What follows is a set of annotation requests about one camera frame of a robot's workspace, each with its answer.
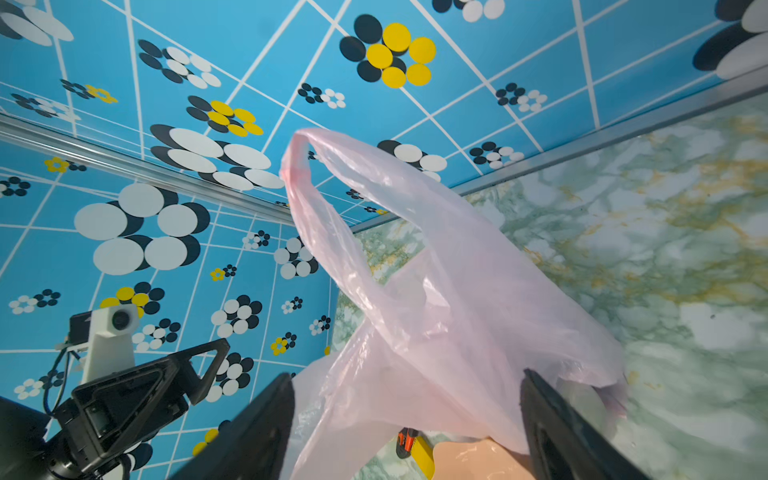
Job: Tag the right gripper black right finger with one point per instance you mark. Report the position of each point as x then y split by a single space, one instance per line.
562 444

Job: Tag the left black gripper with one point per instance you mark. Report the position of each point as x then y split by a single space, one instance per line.
105 421

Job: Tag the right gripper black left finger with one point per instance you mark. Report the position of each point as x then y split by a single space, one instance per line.
254 445

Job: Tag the pink plastic bag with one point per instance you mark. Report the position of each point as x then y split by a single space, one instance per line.
446 340

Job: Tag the yellow flat piece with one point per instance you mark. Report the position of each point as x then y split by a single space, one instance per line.
422 454

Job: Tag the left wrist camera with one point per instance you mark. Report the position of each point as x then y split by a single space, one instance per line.
105 336

